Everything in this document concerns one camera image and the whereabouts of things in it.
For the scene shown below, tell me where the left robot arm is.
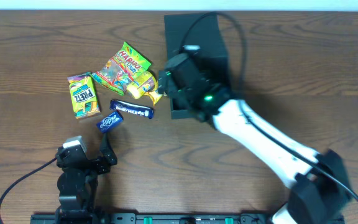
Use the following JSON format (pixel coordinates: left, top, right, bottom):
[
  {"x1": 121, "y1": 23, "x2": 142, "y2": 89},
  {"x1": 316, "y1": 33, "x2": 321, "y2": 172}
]
[{"x1": 55, "y1": 134, "x2": 117, "y2": 223}]

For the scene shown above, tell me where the green Haribo gummy bag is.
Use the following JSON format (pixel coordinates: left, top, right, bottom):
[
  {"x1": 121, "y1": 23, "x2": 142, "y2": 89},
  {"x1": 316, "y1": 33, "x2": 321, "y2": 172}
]
[{"x1": 91, "y1": 42, "x2": 151, "y2": 95}]

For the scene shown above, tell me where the small yellow snack packet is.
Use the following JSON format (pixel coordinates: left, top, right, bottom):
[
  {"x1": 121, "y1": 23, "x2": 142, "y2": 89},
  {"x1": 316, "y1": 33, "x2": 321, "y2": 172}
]
[{"x1": 145, "y1": 81, "x2": 166, "y2": 106}]

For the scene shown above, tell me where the blue Dairy Milk bar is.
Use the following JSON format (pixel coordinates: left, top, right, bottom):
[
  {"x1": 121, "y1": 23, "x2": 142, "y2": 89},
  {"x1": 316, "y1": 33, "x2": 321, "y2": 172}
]
[{"x1": 110, "y1": 100, "x2": 154, "y2": 119}]

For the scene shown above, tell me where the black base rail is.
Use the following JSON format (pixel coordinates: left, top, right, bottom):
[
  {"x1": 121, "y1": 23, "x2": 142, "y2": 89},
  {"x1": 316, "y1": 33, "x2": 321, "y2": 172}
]
[{"x1": 30, "y1": 212, "x2": 345, "y2": 224}]

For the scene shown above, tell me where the green Pretz snack box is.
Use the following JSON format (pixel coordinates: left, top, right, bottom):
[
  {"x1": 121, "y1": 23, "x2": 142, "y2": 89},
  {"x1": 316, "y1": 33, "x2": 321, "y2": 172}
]
[{"x1": 67, "y1": 72, "x2": 101, "y2": 119}]

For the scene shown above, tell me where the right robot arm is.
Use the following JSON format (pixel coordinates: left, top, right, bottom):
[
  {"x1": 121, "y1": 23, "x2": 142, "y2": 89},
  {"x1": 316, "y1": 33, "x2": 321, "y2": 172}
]
[{"x1": 158, "y1": 53, "x2": 354, "y2": 223}]

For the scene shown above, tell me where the black gift box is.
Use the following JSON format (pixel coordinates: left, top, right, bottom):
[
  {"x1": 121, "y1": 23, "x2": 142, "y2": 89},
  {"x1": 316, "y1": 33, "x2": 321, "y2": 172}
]
[{"x1": 158, "y1": 12, "x2": 231, "y2": 122}]

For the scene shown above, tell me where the blue Eclipse mints tin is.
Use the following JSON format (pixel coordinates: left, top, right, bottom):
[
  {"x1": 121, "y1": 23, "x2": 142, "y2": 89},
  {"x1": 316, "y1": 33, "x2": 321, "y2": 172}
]
[{"x1": 96, "y1": 111, "x2": 124, "y2": 133}]

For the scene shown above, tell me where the yellow sour candy canister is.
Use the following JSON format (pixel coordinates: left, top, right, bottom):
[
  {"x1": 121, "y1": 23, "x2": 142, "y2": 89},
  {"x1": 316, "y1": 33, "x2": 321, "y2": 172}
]
[{"x1": 127, "y1": 71, "x2": 157, "y2": 99}]

